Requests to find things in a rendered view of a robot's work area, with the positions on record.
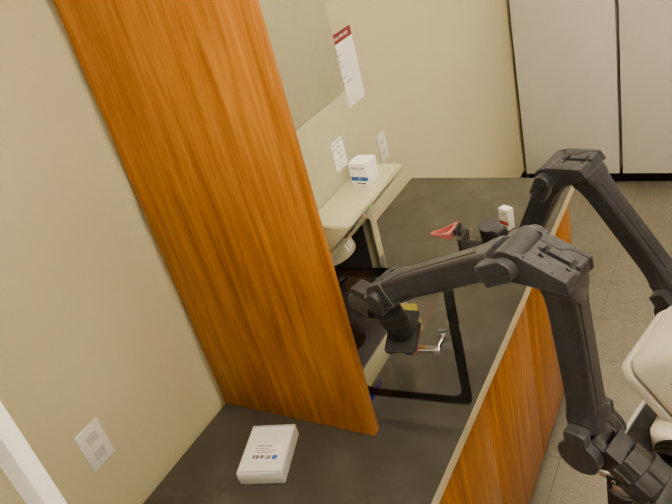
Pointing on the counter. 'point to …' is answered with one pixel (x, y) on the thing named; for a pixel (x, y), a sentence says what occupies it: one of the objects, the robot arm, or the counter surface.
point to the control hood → (353, 204)
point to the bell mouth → (344, 252)
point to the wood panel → (226, 197)
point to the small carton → (363, 170)
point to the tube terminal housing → (325, 178)
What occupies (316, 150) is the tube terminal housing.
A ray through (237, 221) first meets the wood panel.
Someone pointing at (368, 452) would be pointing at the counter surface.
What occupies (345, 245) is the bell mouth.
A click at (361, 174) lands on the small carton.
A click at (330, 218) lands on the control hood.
